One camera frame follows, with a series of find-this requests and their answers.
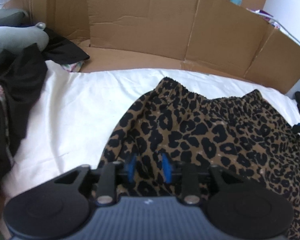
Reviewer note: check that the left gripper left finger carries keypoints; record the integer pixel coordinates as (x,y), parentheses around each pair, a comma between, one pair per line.
(106,179)

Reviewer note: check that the black clothes pile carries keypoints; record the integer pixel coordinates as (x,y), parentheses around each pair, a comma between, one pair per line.
(22,77)

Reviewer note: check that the cream bear print bedsheet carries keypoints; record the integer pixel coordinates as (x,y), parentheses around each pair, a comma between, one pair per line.
(76,113)

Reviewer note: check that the leopard print skirt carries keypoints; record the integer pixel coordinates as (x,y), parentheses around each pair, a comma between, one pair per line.
(245,135)

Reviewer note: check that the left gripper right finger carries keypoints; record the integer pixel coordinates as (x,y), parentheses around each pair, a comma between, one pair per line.
(187,176)

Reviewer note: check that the light blue bottle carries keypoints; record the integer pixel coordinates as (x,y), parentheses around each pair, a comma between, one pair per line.
(236,2)

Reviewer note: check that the grey neck pillow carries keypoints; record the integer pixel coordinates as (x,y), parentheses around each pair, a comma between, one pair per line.
(14,37)

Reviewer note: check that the pink toiletry package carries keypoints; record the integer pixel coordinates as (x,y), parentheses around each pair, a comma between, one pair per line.
(267,17)

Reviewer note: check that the brown cardboard sheet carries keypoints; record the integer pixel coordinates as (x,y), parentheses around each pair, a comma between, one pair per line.
(213,35)

